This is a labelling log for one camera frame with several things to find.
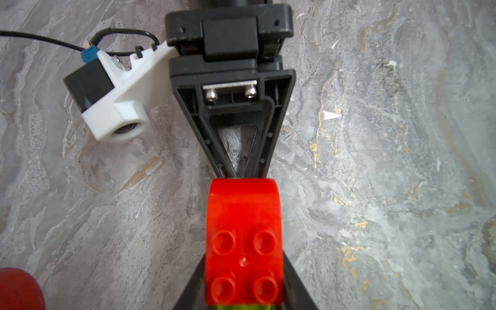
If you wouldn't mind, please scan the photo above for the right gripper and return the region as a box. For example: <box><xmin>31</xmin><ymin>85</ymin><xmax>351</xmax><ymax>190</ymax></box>
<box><xmin>165</xmin><ymin>1</ymin><xmax>296</xmax><ymax>178</ymax></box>

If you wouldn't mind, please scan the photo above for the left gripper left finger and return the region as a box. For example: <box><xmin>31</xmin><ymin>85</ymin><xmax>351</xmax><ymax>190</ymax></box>
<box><xmin>173</xmin><ymin>255</ymin><xmax>207</xmax><ymax>310</ymax></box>

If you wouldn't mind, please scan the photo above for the lime lego brick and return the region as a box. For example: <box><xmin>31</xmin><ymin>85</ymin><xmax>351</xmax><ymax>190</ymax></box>
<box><xmin>213</xmin><ymin>304</ymin><xmax>276</xmax><ymax>310</ymax></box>

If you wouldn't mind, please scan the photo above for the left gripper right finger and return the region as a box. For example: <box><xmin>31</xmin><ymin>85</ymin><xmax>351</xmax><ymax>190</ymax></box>
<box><xmin>282</xmin><ymin>253</ymin><xmax>319</xmax><ymax>310</ymax></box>

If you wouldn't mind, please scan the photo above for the red pen cup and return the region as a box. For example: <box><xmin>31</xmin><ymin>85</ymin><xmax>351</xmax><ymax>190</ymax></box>
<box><xmin>1</xmin><ymin>268</ymin><xmax>46</xmax><ymax>310</ymax></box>

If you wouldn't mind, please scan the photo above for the red lego brick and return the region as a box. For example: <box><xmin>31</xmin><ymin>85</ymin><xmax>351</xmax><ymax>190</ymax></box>
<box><xmin>205</xmin><ymin>178</ymin><xmax>284</xmax><ymax>306</ymax></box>

